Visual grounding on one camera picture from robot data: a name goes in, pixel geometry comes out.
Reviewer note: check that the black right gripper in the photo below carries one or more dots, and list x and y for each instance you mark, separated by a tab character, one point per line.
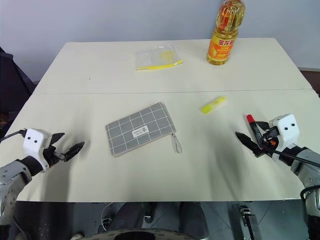
270	138

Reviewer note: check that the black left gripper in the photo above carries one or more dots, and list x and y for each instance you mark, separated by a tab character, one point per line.
51	155

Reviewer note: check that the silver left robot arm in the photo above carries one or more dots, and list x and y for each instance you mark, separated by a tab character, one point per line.
12	175

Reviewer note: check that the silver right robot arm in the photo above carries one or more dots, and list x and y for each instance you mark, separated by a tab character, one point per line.
303	163

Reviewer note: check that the grey checked zip pouch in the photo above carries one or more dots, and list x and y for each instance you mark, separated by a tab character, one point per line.
137	127

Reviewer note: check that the silver zipper pull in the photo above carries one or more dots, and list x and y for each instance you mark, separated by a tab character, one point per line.
177	145

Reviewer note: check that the black marker with red cap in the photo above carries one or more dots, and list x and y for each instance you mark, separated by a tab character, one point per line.
254	127

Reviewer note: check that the yellow highlighter pen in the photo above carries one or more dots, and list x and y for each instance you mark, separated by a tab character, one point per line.
212	105

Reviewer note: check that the black metal stand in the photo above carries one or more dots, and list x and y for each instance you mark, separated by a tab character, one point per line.
247	220

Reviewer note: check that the yellow cooking oil bottle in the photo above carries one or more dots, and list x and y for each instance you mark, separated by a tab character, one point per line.
222	42

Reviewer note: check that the black round base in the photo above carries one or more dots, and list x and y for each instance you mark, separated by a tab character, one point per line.
130	235

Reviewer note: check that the clear zip bag yellow strip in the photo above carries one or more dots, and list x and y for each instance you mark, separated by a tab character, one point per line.
157	57

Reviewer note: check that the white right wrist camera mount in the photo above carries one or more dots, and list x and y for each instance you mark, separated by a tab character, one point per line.
286	130

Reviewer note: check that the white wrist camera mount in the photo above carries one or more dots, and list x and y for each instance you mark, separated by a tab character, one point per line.
35	142
286	130

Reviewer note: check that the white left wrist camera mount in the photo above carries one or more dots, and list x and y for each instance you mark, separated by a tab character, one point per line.
35	142

